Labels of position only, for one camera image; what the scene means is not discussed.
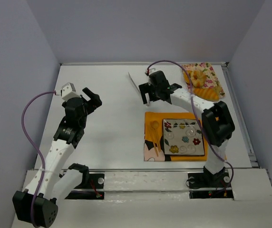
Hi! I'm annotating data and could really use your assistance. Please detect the orange placemat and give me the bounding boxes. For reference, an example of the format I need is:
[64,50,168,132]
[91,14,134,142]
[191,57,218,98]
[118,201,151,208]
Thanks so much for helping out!
[144,112,210,162]

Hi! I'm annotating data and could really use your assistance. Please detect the metal tongs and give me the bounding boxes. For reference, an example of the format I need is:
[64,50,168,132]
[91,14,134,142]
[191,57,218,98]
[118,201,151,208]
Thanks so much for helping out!
[128,72,150,107]

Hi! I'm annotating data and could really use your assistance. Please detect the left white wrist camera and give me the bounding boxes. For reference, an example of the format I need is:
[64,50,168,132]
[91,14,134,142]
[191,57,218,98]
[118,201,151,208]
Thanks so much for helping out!
[61,83,81,102]

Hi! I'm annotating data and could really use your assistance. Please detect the square floral ceramic plate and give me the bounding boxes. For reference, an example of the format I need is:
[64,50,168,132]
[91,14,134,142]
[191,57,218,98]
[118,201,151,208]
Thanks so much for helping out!
[163,119,205,157]

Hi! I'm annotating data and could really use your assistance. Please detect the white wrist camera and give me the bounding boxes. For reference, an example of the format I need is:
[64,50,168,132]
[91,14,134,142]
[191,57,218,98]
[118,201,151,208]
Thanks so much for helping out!
[61,83,81,102]
[145,68,156,76]

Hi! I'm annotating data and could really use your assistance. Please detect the striped orange bread loaf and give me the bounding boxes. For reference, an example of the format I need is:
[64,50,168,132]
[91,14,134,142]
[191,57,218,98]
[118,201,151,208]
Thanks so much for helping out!
[193,88,219,102]

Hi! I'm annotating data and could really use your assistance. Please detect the purple cable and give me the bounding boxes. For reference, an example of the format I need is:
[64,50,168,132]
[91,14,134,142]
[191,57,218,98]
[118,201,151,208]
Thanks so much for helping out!
[145,59,234,192]
[21,91,58,228]

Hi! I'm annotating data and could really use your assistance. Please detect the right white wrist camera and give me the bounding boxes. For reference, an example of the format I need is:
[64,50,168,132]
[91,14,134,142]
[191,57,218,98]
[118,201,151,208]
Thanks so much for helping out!
[145,68,156,76]

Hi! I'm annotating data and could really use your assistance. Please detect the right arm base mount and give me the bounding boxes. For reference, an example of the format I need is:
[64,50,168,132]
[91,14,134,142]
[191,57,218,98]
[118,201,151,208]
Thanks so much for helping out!
[185,172,234,200]

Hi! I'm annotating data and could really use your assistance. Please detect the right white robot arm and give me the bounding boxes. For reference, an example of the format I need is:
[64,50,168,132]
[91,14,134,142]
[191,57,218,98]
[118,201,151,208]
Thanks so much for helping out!
[139,70,235,187]

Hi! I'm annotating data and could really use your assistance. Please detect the floral cloth mat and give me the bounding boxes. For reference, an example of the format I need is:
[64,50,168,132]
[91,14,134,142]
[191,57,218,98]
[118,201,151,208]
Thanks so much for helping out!
[182,62,225,99]

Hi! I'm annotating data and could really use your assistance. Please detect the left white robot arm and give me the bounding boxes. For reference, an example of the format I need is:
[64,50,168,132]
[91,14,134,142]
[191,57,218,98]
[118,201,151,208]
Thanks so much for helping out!
[12,83,102,228]

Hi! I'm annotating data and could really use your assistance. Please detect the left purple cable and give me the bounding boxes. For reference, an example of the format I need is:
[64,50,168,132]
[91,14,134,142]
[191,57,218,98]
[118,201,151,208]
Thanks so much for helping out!
[21,91,58,228]

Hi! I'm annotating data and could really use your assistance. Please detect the round orange donut bread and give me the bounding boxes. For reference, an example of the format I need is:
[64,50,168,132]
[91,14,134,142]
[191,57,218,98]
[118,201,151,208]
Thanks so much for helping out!
[183,70,192,85]

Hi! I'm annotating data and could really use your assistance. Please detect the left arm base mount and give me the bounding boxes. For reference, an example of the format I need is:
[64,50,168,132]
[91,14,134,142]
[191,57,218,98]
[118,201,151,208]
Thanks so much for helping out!
[65,173,105,200]

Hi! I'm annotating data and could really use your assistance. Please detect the aluminium table edge rail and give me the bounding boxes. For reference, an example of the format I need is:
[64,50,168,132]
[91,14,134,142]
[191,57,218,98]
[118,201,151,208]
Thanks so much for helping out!
[60,62,227,67]

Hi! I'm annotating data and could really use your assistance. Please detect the orange plastic spoon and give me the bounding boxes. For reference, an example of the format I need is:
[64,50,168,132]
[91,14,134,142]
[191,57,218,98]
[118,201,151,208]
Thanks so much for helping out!
[150,121,162,152]

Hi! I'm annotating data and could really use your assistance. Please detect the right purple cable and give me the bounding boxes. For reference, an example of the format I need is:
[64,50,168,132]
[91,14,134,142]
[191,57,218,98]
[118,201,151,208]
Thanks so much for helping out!
[145,59,234,192]

